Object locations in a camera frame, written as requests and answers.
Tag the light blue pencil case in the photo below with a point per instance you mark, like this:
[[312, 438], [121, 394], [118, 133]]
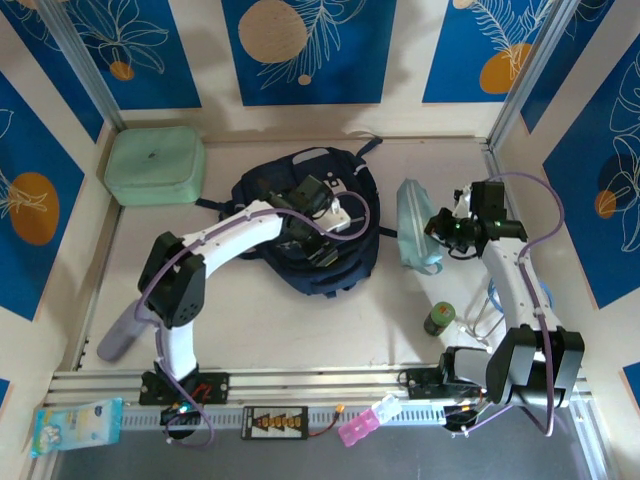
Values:
[[412, 225]]

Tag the black charging board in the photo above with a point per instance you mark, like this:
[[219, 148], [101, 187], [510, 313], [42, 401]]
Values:
[[275, 422]]

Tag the black controller board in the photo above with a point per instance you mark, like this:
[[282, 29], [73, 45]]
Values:
[[180, 414], [462, 417]]

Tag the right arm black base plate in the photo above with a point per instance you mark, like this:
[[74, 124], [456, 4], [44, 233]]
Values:
[[422, 384]]

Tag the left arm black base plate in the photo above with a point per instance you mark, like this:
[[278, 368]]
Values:
[[215, 387]]

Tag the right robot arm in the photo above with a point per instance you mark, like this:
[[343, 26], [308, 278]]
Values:
[[510, 280]]

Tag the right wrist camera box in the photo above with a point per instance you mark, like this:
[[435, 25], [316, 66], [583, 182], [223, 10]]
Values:
[[489, 200]]

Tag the aluminium frame post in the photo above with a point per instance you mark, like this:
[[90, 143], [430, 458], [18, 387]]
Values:
[[80, 60], [530, 65]]

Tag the clear plastic box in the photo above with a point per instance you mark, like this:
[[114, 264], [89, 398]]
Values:
[[387, 407]]

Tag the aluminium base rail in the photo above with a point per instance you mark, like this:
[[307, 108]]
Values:
[[310, 382]]

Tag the green jar dark lid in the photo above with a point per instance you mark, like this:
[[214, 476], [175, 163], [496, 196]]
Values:
[[438, 320]]

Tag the mint green storage case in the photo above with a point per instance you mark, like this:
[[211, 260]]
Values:
[[150, 165]]

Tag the navy blue backpack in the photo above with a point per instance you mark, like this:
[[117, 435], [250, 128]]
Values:
[[350, 260]]

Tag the pink plastic box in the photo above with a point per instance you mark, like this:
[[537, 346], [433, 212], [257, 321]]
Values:
[[357, 429]]

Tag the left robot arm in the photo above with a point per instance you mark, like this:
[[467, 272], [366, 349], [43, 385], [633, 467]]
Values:
[[235, 235]]

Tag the wet wipes packet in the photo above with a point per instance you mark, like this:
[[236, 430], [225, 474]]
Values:
[[75, 427]]

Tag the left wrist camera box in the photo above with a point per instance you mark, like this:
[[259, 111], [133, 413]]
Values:
[[339, 215]]

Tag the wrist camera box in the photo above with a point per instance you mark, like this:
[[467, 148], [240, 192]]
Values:
[[489, 200], [339, 215]]

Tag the grey glasses case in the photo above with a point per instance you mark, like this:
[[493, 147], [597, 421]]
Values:
[[115, 340]]

